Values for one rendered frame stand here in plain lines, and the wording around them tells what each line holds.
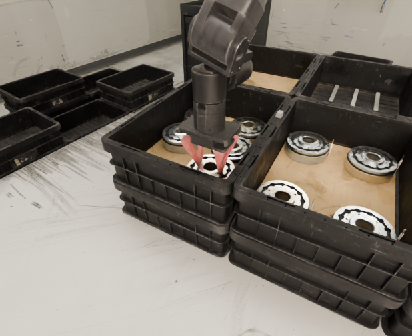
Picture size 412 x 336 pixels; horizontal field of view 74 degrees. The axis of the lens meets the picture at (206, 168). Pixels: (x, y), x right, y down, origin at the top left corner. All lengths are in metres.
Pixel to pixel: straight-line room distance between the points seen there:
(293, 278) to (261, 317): 0.09
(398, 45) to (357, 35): 0.43
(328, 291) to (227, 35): 0.46
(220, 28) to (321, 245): 0.36
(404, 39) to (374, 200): 3.30
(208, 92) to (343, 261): 0.34
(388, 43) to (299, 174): 3.32
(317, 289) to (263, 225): 0.17
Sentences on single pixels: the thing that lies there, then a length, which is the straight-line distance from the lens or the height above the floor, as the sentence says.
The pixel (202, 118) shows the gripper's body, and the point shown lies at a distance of 0.47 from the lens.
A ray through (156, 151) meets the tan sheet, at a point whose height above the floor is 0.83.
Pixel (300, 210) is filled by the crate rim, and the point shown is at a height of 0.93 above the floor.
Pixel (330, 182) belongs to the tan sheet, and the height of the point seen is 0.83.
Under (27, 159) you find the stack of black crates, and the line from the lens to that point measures 1.45.
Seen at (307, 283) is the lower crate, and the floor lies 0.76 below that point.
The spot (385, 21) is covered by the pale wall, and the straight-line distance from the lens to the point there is 3.88.
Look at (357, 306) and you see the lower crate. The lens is 0.59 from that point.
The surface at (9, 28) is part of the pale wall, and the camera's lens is 3.48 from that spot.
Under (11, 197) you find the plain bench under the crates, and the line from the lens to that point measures 0.93.
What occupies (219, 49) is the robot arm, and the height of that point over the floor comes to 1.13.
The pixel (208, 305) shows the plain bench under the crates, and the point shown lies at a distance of 0.59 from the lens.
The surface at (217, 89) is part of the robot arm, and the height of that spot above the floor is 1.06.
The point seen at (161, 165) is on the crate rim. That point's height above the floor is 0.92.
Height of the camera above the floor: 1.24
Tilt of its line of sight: 39 degrees down
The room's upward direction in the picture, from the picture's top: straight up
